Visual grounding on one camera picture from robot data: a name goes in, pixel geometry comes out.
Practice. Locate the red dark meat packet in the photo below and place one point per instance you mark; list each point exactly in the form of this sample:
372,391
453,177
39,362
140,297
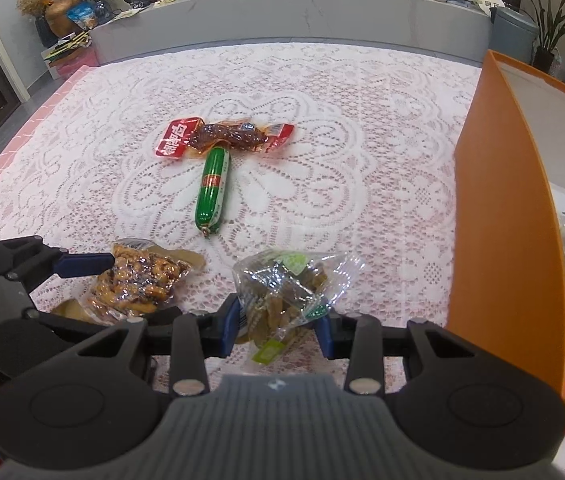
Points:
222,136

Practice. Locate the grey waste bin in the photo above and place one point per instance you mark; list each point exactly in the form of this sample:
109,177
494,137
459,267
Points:
512,35

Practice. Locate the clear pickled vegetable packet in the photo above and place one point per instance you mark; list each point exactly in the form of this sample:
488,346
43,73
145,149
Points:
282,290

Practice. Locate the orange cardboard box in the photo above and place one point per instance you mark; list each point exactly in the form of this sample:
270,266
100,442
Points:
502,210

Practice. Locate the white round object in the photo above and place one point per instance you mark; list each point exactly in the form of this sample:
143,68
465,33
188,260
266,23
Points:
490,1

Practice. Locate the yellow green papers pile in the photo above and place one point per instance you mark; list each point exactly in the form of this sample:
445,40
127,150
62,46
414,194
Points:
65,45

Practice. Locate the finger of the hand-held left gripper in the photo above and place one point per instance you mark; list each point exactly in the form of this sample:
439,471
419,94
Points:
85,265
70,324

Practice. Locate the pink tablecloth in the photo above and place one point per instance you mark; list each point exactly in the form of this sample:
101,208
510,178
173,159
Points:
27,135

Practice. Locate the long grey counter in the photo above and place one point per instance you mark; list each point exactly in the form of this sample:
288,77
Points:
287,15

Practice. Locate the brown snack packet gold edge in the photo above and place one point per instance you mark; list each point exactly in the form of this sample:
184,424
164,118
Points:
137,275

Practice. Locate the blue snack bag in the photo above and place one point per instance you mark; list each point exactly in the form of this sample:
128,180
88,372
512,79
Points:
82,15

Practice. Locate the pink storage box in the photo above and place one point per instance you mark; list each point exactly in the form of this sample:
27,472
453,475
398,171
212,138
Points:
75,64

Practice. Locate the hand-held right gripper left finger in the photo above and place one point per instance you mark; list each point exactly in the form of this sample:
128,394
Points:
230,330

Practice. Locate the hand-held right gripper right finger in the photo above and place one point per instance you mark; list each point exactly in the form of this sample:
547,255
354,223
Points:
325,336

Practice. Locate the white lace tablecloth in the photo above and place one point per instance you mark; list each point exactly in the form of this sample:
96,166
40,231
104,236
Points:
337,160

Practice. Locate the loose papers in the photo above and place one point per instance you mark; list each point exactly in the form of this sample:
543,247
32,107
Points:
127,14

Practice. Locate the brown round vase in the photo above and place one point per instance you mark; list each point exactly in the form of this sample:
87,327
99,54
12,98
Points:
62,17

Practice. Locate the green sausage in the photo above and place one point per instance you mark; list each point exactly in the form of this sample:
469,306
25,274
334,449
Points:
212,185

